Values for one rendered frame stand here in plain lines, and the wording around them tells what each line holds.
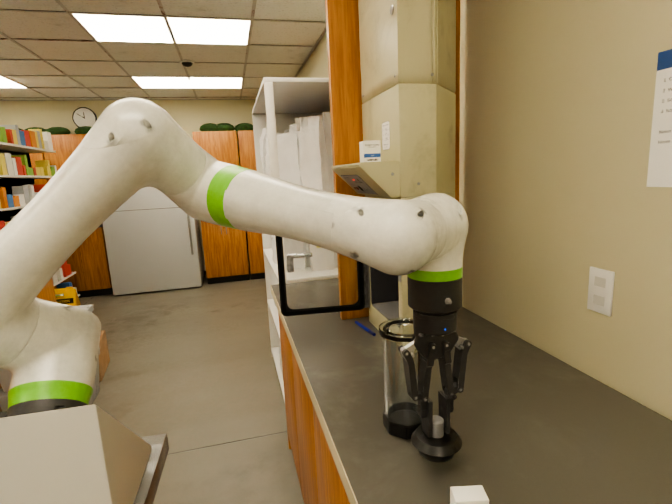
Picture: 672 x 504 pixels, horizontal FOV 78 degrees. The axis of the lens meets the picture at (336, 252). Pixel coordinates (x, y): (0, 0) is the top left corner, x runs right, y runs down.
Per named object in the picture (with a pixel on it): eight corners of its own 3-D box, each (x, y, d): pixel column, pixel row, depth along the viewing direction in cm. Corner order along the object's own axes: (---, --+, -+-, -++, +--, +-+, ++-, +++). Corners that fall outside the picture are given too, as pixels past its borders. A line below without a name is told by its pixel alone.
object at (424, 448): (446, 432, 82) (446, 401, 81) (472, 462, 74) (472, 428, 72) (403, 440, 80) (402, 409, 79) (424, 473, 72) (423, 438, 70)
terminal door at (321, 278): (365, 309, 152) (361, 199, 145) (281, 316, 149) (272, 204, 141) (364, 309, 153) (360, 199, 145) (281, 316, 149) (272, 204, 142)
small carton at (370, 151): (376, 162, 123) (375, 141, 121) (381, 161, 118) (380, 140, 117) (359, 163, 122) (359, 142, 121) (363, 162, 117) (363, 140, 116)
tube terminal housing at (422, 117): (430, 312, 160) (428, 103, 146) (478, 344, 130) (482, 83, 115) (368, 320, 155) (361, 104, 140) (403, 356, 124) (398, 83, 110)
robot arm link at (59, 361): (-32, 412, 69) (-3, 309, 79) (58, 422, 81) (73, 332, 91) (22, 390, 65) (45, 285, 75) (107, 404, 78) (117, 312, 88)
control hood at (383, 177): (364, 193, 146) (363, 164, 144) (400, 197, 115) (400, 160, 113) (332, 195, 143) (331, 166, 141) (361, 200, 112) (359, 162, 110)
